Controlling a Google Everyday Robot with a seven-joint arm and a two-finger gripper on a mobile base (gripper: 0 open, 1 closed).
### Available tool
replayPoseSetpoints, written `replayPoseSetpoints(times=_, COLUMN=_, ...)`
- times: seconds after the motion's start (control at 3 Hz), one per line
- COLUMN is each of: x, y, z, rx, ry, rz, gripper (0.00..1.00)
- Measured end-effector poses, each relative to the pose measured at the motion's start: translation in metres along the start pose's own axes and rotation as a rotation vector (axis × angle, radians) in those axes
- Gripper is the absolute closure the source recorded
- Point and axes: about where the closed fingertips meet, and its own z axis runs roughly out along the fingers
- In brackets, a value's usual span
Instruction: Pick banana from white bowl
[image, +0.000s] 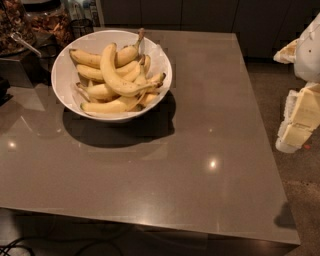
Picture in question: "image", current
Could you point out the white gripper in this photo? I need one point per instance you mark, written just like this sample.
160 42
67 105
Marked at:
309 55

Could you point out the large curved top banana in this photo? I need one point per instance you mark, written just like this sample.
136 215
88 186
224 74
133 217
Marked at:
118 84

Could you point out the right side small banana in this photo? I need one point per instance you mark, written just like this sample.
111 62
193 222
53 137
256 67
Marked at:
153 93

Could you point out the front bottom banana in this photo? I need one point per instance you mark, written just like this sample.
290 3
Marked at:
119 105

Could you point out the middle left lower banana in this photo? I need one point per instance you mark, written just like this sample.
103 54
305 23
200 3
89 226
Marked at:
100 91

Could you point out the banana at bowl back left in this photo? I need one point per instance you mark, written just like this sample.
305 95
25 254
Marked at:
85 58

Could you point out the dark mesh cup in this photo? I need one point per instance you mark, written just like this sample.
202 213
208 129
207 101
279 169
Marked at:
81 27

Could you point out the metal scoop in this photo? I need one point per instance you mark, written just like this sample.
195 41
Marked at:
18 38

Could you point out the glass jar with snacks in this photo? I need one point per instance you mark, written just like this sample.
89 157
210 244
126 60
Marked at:
13 19

